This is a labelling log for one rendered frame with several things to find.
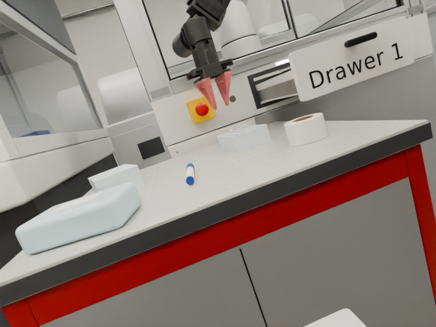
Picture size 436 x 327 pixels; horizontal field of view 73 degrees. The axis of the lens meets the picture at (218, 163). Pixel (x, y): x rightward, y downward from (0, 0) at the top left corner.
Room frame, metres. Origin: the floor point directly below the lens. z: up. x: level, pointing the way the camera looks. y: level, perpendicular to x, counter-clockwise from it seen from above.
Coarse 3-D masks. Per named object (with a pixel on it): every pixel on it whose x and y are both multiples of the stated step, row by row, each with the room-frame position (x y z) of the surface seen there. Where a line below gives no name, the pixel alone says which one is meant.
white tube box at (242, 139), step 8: (240, 128) 0.74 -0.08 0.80; (248, 128) 0.68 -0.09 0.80; (256, 128) 0.65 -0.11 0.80; (264, 128) 0.65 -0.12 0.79; (224, 136) 0.69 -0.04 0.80; (232, 136) 0.64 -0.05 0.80; (240, 136) 0.64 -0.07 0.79; (248, 136) 0.64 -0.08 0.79; (256, 136) 0.65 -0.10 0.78; (264, 136) 0.65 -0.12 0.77; (224, 144) 0.71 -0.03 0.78; (232, 144) 0.65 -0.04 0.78; (240, 144) 0.63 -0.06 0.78; (248, 144) 0.64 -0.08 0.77; (256, 144) 0.64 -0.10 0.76
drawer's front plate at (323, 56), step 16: (400, 16) 0.69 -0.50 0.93; (352, 32) 0.67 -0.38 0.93; (368, 32) 0.67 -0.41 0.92; (384, 32) 0.68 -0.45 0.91; (400, 32) 0.68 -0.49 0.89; (304, 48) 0.66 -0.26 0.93; (320, 48) 0.66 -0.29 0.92; (336, 48) 0.66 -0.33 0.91; (352, 48) 0.67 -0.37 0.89; (368, 48) 0.67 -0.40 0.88; (384, 48) 0.68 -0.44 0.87; (400, 48) 0.68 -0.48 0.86; (304, 64) 0.65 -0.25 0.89; (320, 64) 0.66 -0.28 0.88; (336, 64) 0.66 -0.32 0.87; (352, 64) 0.67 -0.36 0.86; (368, 64) 0.67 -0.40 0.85; (384, 64) 0.68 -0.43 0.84; (400, 64) 0.68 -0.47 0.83; (304, 80) 0.65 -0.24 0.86; (320, 80) 0.66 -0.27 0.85; (336, 80) 0.66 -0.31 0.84; (352, 80) 0.67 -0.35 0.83; (304, 96) 0.65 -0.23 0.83
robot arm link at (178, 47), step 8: (192, 0) 0.73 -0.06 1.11; (192, 8) 0.72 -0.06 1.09; (200, 8) 0.71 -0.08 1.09; (192, 16) 0.74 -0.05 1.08; (200, 16) 0.73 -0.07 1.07; (208, 16) 0.72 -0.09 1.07; (208, 24) 0.74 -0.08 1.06; (216, 24) 0.73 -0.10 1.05; (176, 40) 0.77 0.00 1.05; (176, 48) 0.78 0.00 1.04; (184, 48) 0.75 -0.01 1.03; (184, 56) 0.80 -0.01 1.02
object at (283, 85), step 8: (288, 72) 0.73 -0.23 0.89; (272, 80) 0.84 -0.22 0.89; (280, 80) 0.79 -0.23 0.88; (288, 80) 0.74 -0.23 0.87; (256, 88) 0.99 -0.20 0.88; (264, 88) 0.92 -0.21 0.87; (272, 88) 0.85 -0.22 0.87; (280, 88) 0.80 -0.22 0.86; (288, 88) 0.75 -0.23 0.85; (296, 88) 0.71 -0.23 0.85; (264, 96) 0.93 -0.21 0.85; (272, 96) 0.87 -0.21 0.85; (280, 96) 0.81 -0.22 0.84; (288, 96) 0.77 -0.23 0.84
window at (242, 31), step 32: (160, 0) 0.98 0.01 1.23; (256, 0) 1.02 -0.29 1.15; (288, 0) 1.03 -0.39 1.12; (320, 0) 1.04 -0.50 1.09; (352, 0) 1.06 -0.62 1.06; (384, 0) 1.07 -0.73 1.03; (160, 32) 0.98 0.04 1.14; (224, 32) 1.00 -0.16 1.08; (256, 32) 1.01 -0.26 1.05; (288, 32) 1.03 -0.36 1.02; (192, 64) 0.98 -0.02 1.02
